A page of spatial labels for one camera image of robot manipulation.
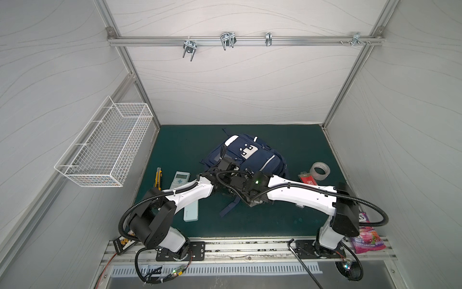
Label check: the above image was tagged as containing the yellow terminal block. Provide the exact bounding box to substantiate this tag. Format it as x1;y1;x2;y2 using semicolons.
113;236;138;255

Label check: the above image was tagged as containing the clear tape roll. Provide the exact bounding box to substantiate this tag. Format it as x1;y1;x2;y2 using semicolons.
309;162;331;181

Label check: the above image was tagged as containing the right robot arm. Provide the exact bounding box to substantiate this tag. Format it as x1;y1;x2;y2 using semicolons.
225;171;389;251

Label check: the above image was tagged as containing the pink snack pouch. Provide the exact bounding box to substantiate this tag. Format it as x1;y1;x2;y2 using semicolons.
350;226;386;254

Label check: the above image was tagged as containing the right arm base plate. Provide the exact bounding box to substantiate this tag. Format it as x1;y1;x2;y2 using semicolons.
295;240;346;260

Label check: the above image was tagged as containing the yellow utility knife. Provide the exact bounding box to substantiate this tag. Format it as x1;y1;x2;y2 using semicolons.
154;167;162;190

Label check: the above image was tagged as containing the green mat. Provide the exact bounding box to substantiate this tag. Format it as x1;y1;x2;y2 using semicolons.
136;125;345;237

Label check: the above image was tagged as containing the left metal hook clamp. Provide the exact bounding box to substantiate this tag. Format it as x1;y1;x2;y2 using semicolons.
182;40;197;61

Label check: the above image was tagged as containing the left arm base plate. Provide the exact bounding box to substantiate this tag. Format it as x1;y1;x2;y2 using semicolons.
156;242;206;262

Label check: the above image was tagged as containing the mint green pencil case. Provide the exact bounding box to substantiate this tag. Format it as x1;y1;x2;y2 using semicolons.
183;201;199;222

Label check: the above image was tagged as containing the white green calculator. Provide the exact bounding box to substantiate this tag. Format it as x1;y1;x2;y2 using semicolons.
170;171;190;190

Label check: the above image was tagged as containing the red flat box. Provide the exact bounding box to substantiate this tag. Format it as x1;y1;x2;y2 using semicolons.
298;172;318;186

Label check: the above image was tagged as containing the middle metal hook clamp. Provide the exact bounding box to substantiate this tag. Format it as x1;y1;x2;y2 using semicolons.
220;31;237;51

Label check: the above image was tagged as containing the black floor cable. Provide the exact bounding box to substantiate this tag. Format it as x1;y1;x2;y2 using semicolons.
287;238;324;289

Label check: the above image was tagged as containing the right metal hook clamp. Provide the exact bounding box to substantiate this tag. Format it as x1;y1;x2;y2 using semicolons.
339;32;372;47

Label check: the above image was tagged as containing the small metal ring clamp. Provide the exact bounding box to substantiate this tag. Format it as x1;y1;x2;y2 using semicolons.
265;32;273;47

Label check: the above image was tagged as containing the aluminium top rail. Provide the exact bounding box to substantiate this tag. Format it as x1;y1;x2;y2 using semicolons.
108;34;385;47

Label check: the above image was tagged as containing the white wire basket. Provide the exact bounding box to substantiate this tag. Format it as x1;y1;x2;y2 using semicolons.
54;96;153;188

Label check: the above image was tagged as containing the navy blue student backpack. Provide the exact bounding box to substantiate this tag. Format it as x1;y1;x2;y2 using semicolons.
200;130;288;217

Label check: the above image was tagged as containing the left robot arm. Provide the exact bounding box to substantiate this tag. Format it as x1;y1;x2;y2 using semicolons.
118;158;254;285

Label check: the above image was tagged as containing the metal hook clamp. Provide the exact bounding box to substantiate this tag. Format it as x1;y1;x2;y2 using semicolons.
339;32;372;47
182;40;197;61
220;31;237;51

